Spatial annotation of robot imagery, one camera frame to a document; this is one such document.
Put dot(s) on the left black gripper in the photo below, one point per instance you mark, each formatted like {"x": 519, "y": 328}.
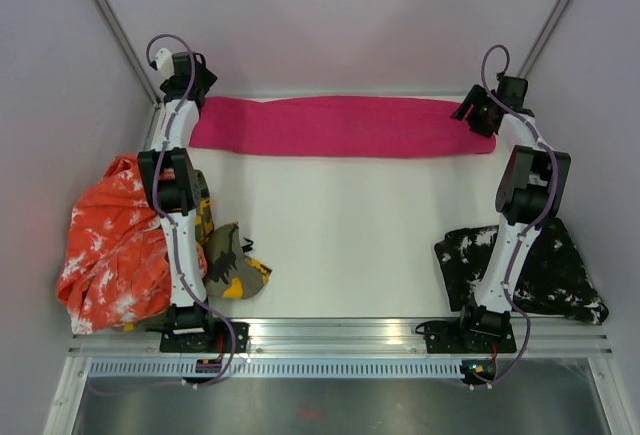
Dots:
{"x": 205, "y": 79}

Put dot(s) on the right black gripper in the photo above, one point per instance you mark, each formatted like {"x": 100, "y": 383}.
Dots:
{"x": 476, "y": 96}

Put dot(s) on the pink trousers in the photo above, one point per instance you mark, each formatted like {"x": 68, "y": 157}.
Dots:
{"x": 337, "y": 127}

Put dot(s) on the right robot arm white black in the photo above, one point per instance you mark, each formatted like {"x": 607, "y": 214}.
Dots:
{"x": 529, "y": 194}

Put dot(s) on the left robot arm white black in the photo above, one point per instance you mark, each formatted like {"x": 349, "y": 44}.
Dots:
{"x": 179, "y": 195}

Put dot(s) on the black white folded trousers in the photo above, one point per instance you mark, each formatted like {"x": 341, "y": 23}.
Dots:
{"x": 554, "y": 280}

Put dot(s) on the orange white tie-dye trousers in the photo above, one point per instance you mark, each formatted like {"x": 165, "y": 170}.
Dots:
{"x": 116, "y": 271}

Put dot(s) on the camouflage yellow green trousers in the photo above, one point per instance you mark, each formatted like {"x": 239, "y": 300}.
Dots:
{"x": 228, "y": 271}

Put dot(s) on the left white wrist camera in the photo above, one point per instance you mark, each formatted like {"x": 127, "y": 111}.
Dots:
{"x": 163, "y": 63}

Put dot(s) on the left aluminium frame post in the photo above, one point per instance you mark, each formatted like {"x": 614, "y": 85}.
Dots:
{"x": 119, "y": 36}

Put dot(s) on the aluminium frame post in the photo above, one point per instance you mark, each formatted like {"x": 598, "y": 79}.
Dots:
{"x": 543, "y": 38}
{"x": 119, "y": 36}

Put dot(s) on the right aluminium frame post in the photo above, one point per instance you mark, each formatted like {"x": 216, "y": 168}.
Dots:
{"x": 543, "y": 38}

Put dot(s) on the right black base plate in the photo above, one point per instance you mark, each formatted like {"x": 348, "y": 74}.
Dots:
{"x": 447, "y": 337}

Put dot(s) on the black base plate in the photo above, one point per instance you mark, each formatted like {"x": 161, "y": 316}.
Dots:
{"x": 447, "y": 337}
{"x": 218, "y": 339}

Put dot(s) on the aluminium front rail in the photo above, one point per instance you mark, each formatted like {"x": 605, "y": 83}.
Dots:
{"x": 353, "y": 338}

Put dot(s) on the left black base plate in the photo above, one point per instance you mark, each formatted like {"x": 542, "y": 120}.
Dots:
{"x": 218, "y": 339}

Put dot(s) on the white slotted cable duct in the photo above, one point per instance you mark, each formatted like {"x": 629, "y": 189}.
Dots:
{"x": 280, "y": 368}

